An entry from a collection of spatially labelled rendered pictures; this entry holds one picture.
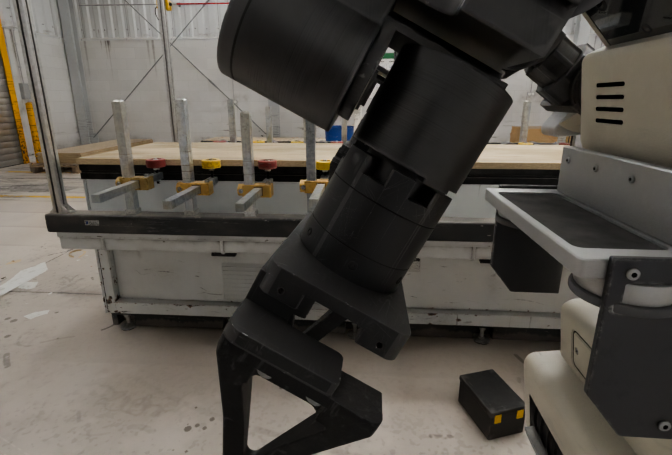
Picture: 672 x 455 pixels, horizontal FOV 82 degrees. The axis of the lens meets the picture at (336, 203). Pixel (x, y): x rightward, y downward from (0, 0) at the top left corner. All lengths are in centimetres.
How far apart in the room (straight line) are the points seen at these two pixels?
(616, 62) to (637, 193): 15
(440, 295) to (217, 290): 111
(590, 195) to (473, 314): 157
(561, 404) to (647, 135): 33
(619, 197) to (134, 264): 205
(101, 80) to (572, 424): 1025
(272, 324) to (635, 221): 37
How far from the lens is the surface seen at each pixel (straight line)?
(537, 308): 216
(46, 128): 193
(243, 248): 169
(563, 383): 63
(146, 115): 991
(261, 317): 16
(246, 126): 154
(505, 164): 181
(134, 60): 999
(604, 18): 55
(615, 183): 48
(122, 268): 225
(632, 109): 51
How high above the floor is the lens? 116
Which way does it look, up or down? 15 degrees down
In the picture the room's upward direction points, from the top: straight up
